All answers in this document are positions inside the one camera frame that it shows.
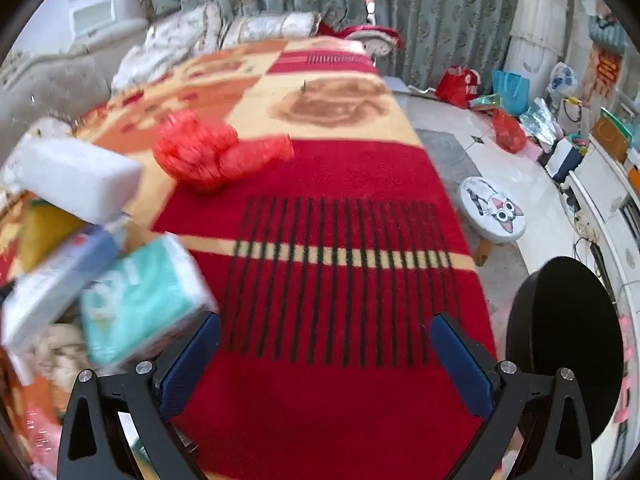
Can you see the cream patterned square pillow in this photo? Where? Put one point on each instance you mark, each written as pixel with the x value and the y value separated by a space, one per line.
pixel 182 27

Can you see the red shopping bag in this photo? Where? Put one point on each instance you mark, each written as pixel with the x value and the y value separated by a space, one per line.
pixel 455 87

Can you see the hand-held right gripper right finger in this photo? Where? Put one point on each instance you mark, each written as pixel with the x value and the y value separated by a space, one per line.
pixel 460 365

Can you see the brown paper bag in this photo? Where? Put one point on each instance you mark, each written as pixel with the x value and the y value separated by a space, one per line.
pixel 610 137

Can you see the white sponge block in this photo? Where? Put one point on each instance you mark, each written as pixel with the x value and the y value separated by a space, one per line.
pixel 75 177

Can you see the lace covered air conditioner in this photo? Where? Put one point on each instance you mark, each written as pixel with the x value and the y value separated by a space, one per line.
pixel 537 25

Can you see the red mesh bag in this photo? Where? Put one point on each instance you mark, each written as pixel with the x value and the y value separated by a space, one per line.
pixel 215 155

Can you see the red cloth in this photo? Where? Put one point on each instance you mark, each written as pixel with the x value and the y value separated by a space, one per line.
pixel 350 32

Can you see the red plastic bag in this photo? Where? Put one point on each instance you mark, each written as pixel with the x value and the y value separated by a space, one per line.
pixel 509 132

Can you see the red and orange printed blanket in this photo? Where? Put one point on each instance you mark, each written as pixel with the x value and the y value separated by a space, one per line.
pixel 325 200

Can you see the white plastic bag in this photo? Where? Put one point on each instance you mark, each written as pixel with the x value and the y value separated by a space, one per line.
pixel 562 80

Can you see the grey sofa backrest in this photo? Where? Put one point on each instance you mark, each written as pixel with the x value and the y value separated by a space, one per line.
pixel 55 85

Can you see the silver foil bag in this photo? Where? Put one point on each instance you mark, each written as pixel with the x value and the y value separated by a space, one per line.
pixel 537 122

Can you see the teal tissue pack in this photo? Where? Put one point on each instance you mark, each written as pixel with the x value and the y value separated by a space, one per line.
pixel 145 300

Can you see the blue shopping bag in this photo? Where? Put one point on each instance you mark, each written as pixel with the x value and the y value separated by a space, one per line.
pixel 512 90

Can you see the white quilt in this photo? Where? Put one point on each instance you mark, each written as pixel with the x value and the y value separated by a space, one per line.
pixel 137 67

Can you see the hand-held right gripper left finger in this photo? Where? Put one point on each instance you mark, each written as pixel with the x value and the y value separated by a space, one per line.
pixel 192 365

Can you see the cat print stool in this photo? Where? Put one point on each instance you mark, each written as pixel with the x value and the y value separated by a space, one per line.
pixel 492 207

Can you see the cream patterned long pillow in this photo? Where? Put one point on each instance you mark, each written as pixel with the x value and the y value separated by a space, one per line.
pixel 270 27

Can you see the black trash bin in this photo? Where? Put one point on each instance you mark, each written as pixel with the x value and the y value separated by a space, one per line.
pixel 565 320

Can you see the white tv cabinet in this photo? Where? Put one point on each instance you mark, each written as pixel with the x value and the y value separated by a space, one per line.
pixel 600 185

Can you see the dark navy bag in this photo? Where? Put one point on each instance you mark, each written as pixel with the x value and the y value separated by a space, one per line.
pixel 562 160

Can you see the blue and white medicine box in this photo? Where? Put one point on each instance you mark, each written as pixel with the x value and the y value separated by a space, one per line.
pixel 55 285

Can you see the yellow and green sponge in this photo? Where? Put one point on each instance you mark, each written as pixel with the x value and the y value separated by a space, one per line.
pixel 45 234

